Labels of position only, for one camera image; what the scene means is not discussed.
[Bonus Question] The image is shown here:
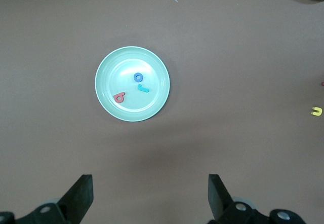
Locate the brown table cover sheet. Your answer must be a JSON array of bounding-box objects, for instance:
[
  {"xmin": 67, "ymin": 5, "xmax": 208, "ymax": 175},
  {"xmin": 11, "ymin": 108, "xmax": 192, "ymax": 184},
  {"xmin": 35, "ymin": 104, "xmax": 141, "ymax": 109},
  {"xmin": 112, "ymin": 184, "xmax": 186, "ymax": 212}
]
[{"xmin": 0, "ymin": 0, "xmax": 324, "ymax": 224}]

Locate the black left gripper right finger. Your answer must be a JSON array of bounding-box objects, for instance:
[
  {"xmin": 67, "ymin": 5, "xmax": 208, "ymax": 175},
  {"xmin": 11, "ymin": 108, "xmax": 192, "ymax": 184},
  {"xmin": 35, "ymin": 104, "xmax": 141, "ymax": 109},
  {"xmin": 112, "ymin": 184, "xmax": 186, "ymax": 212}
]
[{"xmin": 205, "ymin": 174, "xmax": 270, "ymax": 224}]

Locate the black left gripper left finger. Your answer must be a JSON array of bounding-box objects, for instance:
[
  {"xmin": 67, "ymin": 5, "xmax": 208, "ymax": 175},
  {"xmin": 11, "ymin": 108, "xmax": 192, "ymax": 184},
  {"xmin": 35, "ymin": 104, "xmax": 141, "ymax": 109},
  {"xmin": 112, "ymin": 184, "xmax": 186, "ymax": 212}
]
[{"xmin": 15, "ymin": 174, "xmax": 94, "ymax": 224}]

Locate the red letter a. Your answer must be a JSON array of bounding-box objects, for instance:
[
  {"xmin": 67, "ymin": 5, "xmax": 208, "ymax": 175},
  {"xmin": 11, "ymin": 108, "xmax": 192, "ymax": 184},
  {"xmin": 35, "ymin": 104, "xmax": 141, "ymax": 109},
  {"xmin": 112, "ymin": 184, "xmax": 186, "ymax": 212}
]
[{"xmin": 113, "ymin": 91, "xmax": 126, "ymax": 104}]

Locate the light green plate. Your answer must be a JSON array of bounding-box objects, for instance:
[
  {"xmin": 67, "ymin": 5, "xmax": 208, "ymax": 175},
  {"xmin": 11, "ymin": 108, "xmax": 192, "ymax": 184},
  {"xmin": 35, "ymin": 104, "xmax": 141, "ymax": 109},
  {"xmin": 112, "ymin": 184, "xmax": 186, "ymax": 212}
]
[{"xmin": 94, "ymin": 46, "xmax": 171, "ymax": 123}]

